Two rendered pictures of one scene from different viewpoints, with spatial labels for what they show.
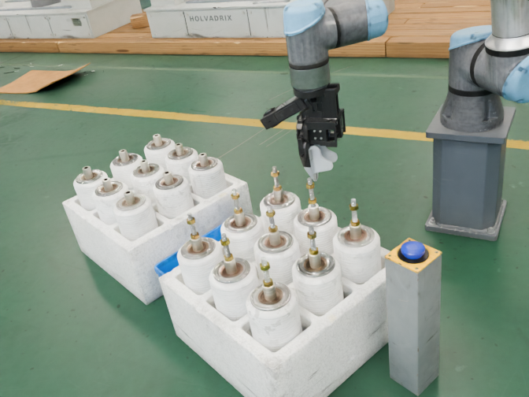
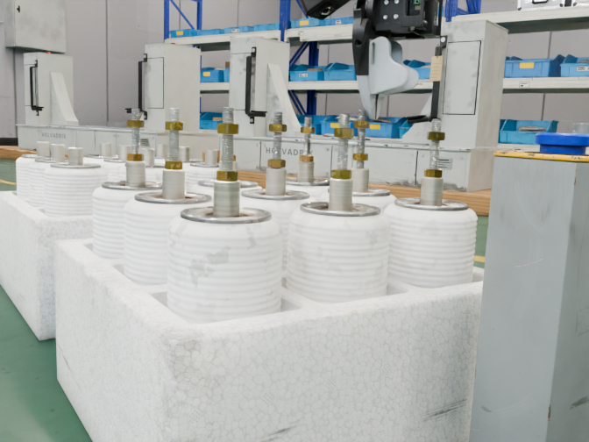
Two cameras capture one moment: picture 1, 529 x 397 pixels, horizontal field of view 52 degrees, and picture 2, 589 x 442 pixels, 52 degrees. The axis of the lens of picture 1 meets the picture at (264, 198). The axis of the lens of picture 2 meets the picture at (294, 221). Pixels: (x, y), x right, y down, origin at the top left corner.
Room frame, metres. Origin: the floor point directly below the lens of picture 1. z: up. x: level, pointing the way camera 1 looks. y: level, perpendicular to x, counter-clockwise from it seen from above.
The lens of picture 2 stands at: (0.28, -0.06, 0.33)
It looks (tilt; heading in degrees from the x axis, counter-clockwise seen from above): 9 degrees down; 3
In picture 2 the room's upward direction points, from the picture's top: 2 degrees clockwise
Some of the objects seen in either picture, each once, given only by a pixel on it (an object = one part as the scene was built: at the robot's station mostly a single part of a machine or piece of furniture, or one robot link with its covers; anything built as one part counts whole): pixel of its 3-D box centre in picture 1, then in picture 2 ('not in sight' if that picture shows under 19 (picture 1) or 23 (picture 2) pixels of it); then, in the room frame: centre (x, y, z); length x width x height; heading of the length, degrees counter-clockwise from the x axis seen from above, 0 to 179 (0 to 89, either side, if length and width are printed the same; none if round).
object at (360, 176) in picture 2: (313, 212); (359, 181); (1.00, -0.10, 0.26); 0.02 x 0.02 x 0.03
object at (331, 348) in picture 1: (285, 300); (270, 336); (0.93, -0.01, 0.09); 0.39 x 0.39 x 0.18; 36
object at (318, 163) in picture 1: (319, 165); (384, 78); (0.99, -0.12, 0.39); 0.06 x 0.03 x 0.09; 64
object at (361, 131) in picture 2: (311, 193); (361, 142); (1.00, -0.10, 0.31); 0.01 x 0.01 x 0.08
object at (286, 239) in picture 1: (275, 242); (275, 195); (0.93, -0.01, 0.25); 0.08 x 0.08 x 0.01
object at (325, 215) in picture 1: (314, 217); (358, 192); (1.00, -0.10, 0.25); 0.08 x 0.08 x 0.01
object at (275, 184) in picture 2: (274, 237); (275, 183); (0.93, -0.01, 0.26); 0.02 x 0.02 x 0.03
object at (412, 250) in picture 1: (412, 251); (563, 146); (0.74, -0.24, 0.32); 0.04 x 0.04 x 0.02
